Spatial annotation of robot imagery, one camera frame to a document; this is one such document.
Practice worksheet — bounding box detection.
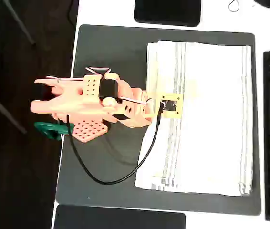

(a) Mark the large dark grey mat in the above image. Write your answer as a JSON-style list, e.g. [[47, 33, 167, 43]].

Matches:
[[55, 24, 262, 217]]

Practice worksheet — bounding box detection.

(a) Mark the black mouse pad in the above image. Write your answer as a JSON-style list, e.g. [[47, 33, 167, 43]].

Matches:
[[134, 0, 202, 27], [53, 204, 187, 229]]

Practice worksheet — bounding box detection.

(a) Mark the green table clamp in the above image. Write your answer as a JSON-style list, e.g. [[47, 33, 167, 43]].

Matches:
[[34, 121, 75, 141]]

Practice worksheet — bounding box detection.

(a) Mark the grey metal leg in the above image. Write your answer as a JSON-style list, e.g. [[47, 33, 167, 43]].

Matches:
[[2, 0, 37, 46]]

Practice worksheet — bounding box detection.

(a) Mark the orange wrist camera mount plate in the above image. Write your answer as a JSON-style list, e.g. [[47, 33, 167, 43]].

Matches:
[[157, 92, 184, 120]]

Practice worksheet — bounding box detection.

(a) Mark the black camera cable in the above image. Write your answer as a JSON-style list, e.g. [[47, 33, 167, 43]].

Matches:
[[65, 101, 166, 185]]

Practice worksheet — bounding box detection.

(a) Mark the white striped towel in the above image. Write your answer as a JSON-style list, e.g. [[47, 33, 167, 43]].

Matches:
[[134, 40, 254, 197]]

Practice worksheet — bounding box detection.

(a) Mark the thin black cord loop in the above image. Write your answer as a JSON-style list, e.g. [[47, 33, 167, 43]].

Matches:
[[228, 0, 240, 12]]

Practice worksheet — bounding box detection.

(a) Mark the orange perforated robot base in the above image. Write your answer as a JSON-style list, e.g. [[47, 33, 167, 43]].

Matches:
[[72, 118, 109, 144]]

